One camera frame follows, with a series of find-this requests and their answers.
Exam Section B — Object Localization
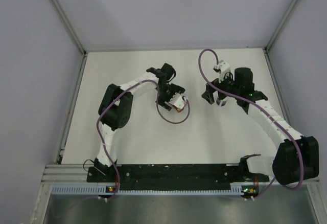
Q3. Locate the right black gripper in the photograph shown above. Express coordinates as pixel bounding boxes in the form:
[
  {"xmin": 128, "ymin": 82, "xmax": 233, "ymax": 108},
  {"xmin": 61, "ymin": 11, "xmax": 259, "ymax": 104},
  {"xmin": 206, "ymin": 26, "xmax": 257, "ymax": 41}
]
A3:
[{"xmin": 202, "ymin": 71, "xmax": 240, "ymax": 105}]

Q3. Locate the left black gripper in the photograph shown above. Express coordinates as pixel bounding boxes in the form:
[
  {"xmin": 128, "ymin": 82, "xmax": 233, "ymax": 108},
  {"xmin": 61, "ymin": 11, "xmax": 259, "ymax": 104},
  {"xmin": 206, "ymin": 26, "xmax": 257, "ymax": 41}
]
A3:
[{"xmin": 156, "ymin": 83, "xmax": 184, "ymax": 110}]

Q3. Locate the white pill bottle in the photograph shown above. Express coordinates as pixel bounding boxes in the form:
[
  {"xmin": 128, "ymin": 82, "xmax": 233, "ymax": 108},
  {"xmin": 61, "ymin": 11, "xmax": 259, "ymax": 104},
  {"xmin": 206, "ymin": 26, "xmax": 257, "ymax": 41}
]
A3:
[{"xmin": 216, "ymin": 97, "xmax": 228, "ymax": 107}]

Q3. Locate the red weekly pill organizer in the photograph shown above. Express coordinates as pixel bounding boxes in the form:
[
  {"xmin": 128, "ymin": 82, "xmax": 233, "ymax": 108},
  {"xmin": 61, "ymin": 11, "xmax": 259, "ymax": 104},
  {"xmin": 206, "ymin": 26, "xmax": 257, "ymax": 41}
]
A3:
[{"xmin": 176, "ymin": 108, "xmax": 184, "ymax": 113}]

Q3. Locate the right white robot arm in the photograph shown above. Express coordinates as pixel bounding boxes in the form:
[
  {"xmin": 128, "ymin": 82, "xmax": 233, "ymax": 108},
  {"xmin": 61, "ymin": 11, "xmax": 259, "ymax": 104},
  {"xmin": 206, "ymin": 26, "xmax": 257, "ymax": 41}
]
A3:
[{"xmin": 202, "ymin": 64, "xmax": 319, "ymax": 185}]

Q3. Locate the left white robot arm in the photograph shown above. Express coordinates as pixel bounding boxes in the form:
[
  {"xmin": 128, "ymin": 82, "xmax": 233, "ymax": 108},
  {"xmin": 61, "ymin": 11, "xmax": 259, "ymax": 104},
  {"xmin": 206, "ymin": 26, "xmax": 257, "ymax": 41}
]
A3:
[{"xmin": 94, "ymin": 63, "xmax": 190, "ymax": 182}]

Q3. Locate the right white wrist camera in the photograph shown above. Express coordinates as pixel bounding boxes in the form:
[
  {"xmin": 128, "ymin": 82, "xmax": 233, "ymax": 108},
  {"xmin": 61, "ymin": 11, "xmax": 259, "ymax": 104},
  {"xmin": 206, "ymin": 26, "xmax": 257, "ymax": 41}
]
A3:
[{"xmin": 213, "ymin": 60, "xmax": 230, "ymax": 82}]

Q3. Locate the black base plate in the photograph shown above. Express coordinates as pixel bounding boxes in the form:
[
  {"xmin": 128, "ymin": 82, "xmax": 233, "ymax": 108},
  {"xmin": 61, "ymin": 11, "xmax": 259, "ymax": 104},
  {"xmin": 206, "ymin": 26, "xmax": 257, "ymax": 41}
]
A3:
[{"xmin": 86, "ymin": 164, "xmax": 270, "ymax": 191}]

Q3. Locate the grey slotted cable duct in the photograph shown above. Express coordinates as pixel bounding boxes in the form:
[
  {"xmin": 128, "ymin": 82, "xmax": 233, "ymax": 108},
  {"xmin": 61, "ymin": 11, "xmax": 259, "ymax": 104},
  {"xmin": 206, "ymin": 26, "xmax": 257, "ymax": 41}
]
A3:
[{"xmin": 51, "ymin": 184, "xmax": 258, "ymax": 196}]

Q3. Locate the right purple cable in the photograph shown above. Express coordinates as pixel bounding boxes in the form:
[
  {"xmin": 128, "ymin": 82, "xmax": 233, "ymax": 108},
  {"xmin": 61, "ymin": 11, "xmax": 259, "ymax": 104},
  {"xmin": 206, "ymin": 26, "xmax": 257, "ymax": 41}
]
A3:
[{"xmin": 198, "ymin": 49, "xmax": 305, "ymax": 199}]

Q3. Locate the left aluminium frame post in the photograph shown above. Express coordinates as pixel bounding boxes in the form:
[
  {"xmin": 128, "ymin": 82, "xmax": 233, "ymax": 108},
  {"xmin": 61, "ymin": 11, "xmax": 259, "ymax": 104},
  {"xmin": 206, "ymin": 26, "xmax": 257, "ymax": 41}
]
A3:
[{"xmin": 49, "ymin": 0, "xmax": 86, "ymax": 56}]

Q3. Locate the aluminium frame post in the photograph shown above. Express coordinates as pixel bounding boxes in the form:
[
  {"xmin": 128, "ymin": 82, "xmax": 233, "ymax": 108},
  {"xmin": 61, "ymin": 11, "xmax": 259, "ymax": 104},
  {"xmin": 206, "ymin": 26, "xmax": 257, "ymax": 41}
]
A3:
[
  {"xmin": 49, "ymin": 0, "xmax": 86, "ymax": 56},
  {"xmin": 265, "ymin": 0, "xmax": 301, "ymax": 53}
]

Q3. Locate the right aluminium frame post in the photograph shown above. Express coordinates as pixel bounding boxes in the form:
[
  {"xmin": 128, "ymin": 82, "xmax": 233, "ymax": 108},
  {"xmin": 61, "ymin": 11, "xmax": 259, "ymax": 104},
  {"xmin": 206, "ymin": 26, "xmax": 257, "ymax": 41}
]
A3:
[{"xmin": 265, "ymin": 0, "xmax": 301, "ymax": 53}]

